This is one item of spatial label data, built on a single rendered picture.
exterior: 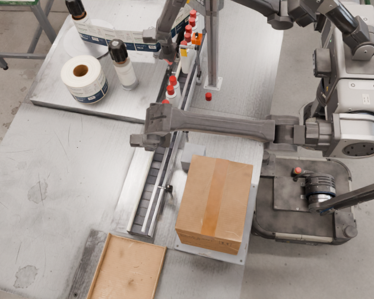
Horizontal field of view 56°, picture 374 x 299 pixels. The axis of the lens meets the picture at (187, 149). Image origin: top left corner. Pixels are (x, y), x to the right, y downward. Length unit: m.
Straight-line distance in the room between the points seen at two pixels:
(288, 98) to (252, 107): 1.11
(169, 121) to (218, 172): 0.47
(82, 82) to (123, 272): 0.90
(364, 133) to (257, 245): 1.51
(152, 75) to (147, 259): 0.94
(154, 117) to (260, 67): 1.11
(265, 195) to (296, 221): 0.24
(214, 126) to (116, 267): 0.86
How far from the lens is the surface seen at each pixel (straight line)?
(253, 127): 1.00
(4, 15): 4.09
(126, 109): 1.81
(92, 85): 1.79
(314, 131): 1.03
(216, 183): 1.32
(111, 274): 1.59
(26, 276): 1.73
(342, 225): 2.26
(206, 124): 0.95
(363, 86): 1.10
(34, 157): 1.91
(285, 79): 3.02
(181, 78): 1.87
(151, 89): 1.85
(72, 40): 2.19
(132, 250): 1.58
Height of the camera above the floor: 2.35
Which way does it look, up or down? 63 degrees down
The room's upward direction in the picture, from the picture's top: 9 degrees counter-clockwise
